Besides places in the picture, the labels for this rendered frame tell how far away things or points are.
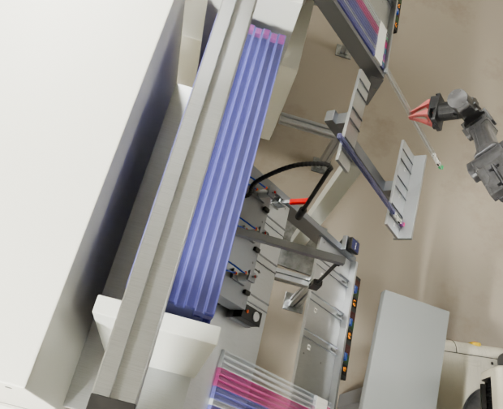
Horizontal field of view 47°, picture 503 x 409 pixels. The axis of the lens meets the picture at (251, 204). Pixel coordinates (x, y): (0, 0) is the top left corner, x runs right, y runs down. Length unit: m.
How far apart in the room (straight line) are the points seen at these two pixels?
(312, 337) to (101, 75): 1.08
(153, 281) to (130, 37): 0.46
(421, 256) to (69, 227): 2.28
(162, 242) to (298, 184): 2.25
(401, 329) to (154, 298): 1.57
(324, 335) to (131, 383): 1.28
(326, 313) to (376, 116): 1.58
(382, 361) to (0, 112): 1.50
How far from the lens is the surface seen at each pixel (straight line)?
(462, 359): 2.51
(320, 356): 1.76
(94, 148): 0.82
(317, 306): 1.74
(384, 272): 2.78
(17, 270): 0.77
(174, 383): 1.06
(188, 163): 0.62
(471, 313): 2.92
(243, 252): 1.37
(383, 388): 2.00
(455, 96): 1.77
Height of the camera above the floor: 2.44
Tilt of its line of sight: 64 degrees down
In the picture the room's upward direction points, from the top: 24 degrees clockwise
